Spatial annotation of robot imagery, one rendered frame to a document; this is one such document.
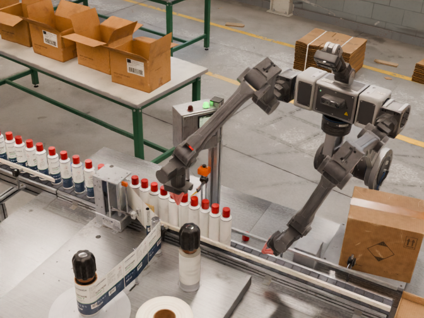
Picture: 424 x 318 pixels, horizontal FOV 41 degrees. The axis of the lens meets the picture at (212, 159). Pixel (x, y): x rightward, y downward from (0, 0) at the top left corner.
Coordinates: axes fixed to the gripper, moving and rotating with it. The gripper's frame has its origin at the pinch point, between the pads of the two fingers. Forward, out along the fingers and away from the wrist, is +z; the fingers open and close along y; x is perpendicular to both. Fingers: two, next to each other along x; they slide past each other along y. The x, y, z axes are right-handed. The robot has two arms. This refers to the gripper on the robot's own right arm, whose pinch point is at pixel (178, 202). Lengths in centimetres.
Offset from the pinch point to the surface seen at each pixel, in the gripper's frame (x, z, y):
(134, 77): 146, 27, -124
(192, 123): 20.4, -24.4, -5.6
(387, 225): 37, 7, 75
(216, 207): 17.3, 10.2, 8.0
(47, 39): 158, 20, -213
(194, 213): 16.5, 16.7, -1.9
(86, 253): -40.3, 1.7, -13.8
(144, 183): 17.6, 10.6, -28.2
